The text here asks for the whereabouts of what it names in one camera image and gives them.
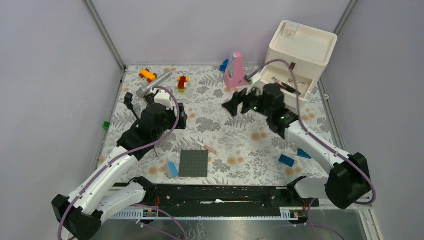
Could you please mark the clear plastic bag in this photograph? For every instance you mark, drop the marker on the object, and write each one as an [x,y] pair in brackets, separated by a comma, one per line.
[289,82]

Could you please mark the blue lego brick left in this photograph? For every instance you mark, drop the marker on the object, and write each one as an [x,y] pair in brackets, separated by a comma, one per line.
[288,161]

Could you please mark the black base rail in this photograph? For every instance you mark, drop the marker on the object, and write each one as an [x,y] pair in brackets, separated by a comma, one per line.
[224,201]

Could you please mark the green clip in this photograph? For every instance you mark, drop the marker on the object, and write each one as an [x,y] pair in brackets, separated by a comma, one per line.
[106,125]

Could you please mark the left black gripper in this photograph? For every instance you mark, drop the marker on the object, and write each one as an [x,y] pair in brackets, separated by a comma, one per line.
[181,123]

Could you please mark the black square compact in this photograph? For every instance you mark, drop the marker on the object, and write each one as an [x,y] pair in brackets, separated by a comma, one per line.
[149,98]

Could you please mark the blue toy brick back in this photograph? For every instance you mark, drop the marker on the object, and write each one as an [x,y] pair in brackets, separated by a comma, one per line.
[223,66]

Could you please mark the black mini tripod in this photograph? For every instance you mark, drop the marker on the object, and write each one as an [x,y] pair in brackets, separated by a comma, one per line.
[130,104]

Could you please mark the red yellow toy figure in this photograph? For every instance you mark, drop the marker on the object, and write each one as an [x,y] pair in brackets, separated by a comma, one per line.
[181,83]

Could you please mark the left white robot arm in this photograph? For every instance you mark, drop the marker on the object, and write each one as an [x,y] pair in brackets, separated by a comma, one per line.
[82,212]

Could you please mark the blue lego brick right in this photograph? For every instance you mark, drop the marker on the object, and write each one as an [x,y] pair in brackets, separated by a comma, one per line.
[301,153]

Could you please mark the cream three-drawer organizer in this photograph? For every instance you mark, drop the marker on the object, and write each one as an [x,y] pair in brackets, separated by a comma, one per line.
[308,55]

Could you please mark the grey microphone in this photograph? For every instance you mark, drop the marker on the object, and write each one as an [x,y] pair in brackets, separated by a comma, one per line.
[147,88]

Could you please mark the orange toy car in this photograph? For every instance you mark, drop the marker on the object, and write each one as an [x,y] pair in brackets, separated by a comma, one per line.
[146,74]

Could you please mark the grey lego baseplate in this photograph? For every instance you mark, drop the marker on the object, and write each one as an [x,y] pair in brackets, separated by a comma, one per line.
[193,164]

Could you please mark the white cosmetic box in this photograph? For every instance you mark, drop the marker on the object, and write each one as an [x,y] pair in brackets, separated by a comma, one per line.
[290,30]

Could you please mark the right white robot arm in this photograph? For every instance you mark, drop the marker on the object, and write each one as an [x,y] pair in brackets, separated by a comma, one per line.
[348,177]

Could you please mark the blue grey lego brick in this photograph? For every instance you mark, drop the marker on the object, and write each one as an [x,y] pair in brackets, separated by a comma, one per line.
[171,170]

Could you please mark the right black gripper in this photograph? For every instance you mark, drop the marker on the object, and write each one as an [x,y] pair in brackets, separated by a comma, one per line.
[232,105]

